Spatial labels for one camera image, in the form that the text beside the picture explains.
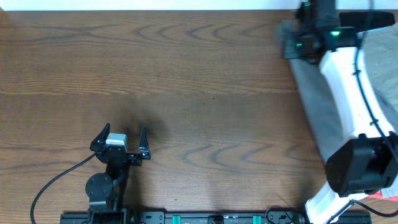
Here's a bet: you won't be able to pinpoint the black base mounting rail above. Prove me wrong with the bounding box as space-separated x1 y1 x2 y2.
60 208 373 224

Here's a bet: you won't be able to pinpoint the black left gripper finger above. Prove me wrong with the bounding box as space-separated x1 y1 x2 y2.
90 123 110 149
139 126 151 160

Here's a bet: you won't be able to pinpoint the beige folded garment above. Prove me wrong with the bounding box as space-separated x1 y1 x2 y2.
362 24 397 126

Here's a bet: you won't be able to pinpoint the red garment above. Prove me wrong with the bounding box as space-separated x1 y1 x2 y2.
368 190 398 202

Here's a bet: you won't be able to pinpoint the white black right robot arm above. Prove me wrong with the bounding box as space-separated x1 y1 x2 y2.
252 0 397 224

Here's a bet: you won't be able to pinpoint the black folded garment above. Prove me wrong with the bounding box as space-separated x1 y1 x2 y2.
339 11 396 32

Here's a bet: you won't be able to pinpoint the grey shorts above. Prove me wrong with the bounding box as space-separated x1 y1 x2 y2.
289 59 343 162

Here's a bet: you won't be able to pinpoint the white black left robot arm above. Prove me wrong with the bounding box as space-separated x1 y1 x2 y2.
85 123 150 224

